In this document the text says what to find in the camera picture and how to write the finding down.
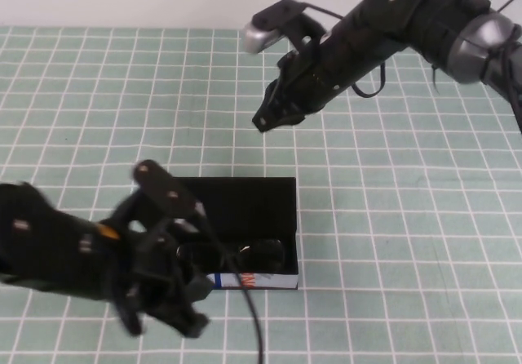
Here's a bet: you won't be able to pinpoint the green white checked tablecloth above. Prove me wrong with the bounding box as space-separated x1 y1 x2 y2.
0 25 522 364

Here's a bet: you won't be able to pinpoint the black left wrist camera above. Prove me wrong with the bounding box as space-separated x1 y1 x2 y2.
130 159 199 219

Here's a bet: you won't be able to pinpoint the thin black right camera cable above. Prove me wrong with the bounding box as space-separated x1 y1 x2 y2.
302 2 346 21

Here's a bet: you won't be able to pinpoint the black forearm loop cable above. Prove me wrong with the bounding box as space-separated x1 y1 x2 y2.
352 62 387 99

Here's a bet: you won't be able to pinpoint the thick black left camera cable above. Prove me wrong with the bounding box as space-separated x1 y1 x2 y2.
194 202 266 364

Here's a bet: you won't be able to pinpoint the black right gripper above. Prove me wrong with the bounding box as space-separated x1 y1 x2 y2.
251 14 340 134

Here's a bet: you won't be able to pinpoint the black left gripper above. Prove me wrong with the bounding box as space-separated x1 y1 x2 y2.
101 192 215 339

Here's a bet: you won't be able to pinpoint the black framed glasses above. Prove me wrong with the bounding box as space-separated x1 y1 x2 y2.
177 237 286 276

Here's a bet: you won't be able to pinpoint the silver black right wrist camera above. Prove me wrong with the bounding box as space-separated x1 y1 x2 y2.
243 0 307 54

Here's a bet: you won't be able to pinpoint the black printed glasses case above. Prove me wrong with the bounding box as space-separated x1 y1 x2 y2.
170 175 301 291

